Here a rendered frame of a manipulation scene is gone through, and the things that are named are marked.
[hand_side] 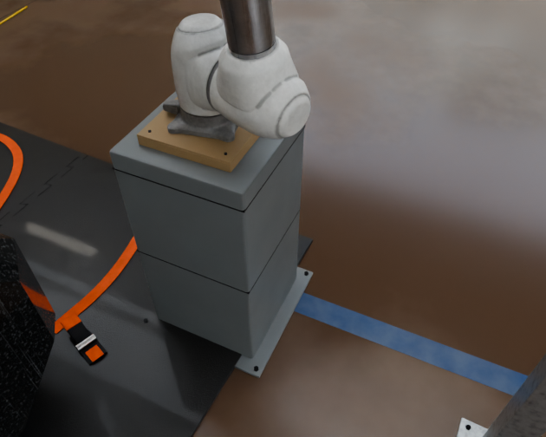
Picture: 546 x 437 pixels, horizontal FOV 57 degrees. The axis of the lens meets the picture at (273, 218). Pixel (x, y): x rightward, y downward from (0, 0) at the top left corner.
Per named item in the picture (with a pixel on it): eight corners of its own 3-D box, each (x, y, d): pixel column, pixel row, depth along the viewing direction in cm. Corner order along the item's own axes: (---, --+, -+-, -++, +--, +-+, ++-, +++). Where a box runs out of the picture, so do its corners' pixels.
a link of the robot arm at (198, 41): (212, 76, 140) (204, -4, 124) (257, 102, 131) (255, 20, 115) (165, 100, 132) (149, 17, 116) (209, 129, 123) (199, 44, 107)
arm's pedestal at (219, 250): (205, 235, 219) (182, 67, 162) (313, 273, 205) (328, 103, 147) (138, 325, 188) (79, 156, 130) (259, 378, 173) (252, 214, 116)
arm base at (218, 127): (178, 94, 145) (175, 75, 141) (252, 103, 141) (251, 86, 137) (152, 130, 132) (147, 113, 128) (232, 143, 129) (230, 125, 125)
